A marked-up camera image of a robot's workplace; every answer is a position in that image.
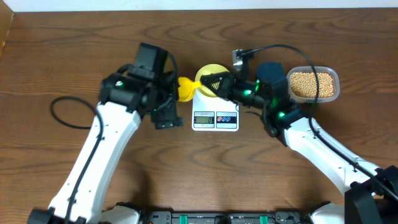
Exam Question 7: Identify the pale yellow plastic bowl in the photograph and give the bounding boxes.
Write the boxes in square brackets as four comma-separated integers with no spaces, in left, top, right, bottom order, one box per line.
[195,63,231,98]

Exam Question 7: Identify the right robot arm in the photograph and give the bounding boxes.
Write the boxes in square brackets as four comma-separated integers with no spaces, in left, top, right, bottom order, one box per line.
[197,62,397,223]

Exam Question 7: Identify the soybeans in container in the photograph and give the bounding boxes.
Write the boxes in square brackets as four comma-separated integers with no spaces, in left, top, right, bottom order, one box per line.
[290,72,335,98]

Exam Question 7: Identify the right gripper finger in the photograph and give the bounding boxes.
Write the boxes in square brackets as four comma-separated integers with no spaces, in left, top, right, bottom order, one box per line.
[200,72,234,86]
[201,81,232,99]

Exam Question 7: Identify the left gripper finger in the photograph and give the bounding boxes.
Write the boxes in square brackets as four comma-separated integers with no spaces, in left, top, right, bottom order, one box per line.
[166,71,180,101]
[150,101,183,129]

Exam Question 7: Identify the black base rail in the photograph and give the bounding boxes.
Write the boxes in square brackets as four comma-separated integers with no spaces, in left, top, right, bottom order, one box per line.
[139,211,312,224]

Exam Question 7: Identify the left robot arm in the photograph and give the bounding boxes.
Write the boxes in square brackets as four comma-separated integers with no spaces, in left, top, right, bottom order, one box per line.
[27,43,183,223]

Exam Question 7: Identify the yellow measuring scoop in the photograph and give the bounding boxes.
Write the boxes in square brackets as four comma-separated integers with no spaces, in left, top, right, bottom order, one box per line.
[178,77,216,102]

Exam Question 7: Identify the right black cable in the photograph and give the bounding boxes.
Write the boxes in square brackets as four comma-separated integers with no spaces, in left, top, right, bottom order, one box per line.
[241,43,398,203]

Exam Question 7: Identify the white digital kitchen scale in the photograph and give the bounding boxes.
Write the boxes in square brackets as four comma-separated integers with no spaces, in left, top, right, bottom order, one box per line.
[192,90,239,132]

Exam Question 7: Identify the clear plastic container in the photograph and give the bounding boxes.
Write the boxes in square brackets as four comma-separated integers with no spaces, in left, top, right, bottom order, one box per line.
[287,66,340,103]

